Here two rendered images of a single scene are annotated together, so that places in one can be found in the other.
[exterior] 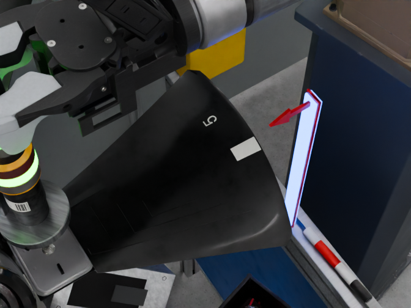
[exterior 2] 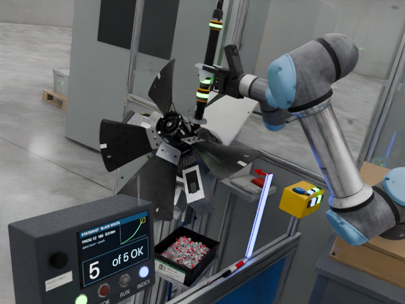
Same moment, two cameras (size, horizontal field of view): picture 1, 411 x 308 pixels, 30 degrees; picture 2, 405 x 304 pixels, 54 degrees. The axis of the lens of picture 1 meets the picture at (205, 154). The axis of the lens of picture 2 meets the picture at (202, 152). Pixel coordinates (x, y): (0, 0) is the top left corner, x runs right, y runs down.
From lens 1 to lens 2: 1.25 m
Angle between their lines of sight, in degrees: 64
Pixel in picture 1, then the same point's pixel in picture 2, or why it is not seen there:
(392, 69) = (326, 250)
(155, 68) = (231, 91)
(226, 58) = (294, 208)
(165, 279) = (202, 195)
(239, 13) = (247, 84)
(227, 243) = (210, 164)
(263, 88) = not seen: outside the picture
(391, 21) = not seen: hidden behind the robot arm
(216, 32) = (241, 85)
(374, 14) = not seen: hidden behind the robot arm
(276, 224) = (222, 174)
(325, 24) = (333, 234)
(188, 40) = (235, 82)
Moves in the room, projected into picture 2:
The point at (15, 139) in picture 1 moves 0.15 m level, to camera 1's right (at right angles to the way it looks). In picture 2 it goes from (201, 75) to (213, 85)
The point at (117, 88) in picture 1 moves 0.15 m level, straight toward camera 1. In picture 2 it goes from (220, 81) to (180, 77)
